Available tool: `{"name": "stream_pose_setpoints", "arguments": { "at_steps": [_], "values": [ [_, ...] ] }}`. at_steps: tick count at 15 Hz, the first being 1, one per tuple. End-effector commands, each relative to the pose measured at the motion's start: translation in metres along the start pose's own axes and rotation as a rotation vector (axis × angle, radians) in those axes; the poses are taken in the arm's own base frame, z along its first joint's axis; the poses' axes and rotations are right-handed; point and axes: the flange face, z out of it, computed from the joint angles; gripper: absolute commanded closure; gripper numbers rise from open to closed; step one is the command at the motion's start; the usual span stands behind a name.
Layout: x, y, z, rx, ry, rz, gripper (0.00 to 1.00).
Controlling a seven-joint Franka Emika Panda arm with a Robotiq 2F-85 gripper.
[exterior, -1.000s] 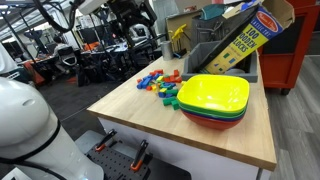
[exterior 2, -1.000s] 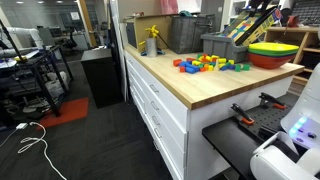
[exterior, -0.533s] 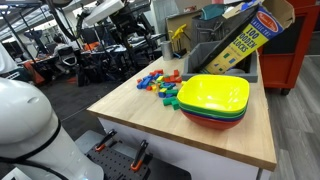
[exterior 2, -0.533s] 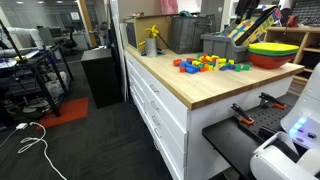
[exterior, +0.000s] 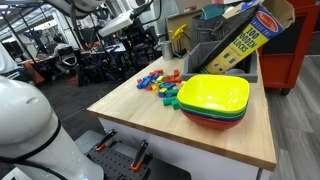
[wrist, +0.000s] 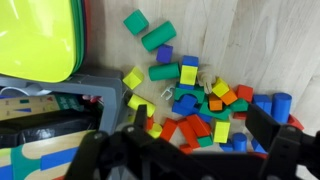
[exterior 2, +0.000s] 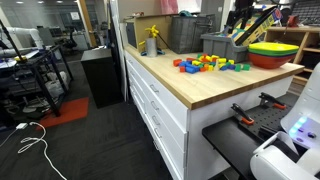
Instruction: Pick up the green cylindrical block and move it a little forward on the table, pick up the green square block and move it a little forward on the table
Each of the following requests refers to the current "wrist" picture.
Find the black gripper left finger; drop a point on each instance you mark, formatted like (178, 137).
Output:
(141, 116)

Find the yellow plastic bowl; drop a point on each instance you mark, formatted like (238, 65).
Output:
(33, 36)

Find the gray white plastic wrap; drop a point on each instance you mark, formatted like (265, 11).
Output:
(26, 89)

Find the green wooden cylinder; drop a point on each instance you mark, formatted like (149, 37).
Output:
(158, 36)
(164, 71)

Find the short blue wooden cylinder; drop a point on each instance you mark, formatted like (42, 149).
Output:
(239, 141)

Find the green wooden arch block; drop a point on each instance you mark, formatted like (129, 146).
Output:
(180, 91)
(216, 115)

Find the short yellow wooden cylinder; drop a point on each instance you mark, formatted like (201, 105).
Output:
(155, 130)
(131, 118)

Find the blue rounded wooden block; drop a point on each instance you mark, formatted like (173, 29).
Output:
(189, 100)

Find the yellow rectangular wooden block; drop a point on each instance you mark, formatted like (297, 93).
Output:
(221, 131)
(188, 75)

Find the small red wooden block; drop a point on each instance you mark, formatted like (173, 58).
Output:
(150, 122)
(240, 115)

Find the red wooden wedge block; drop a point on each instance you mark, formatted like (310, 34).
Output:
(295, 122)

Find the yellow wooden cube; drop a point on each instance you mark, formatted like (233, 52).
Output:
(220, 87)
(133, 78)

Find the small green wooden cube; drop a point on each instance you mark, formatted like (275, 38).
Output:
(205, 141)

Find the small pink object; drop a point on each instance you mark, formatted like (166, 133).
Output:
(91, 98)

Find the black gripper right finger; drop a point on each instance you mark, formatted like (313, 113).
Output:
(263, 126)

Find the gray plastic bin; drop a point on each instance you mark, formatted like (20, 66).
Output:
(110, 96)

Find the long red wooden block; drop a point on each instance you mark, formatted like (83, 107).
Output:
(199, 125)
(188, 134)

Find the blue wooden cube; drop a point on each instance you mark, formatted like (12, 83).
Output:
(190, 61)

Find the red rectangular wooden block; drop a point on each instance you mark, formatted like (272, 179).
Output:
(185, 148)
(168, 129)

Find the blue wooden wedge block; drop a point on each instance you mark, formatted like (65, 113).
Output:
(257, 145)
(226, 146)

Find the green plastic bowl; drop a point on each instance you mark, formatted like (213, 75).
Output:
(78, 33)

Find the wooden blocks cardboard box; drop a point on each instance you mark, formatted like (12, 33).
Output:
(33, 106)

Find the small white plastic clip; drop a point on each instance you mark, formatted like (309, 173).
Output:
(165, 93)

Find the natural wood block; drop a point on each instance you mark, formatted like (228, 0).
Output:
(206, 80)

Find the red wooden cube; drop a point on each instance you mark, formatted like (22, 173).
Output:
(245, 93)

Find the long blue wooden block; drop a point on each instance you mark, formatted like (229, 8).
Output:
(180, 109)

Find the large blue wooden cylinder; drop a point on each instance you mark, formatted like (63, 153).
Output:
(281, 106)

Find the purple wooden cube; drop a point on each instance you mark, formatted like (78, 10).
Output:
(164, 54)

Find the orange wooden block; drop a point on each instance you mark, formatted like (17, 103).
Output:
(229, 97)
(215, 103)

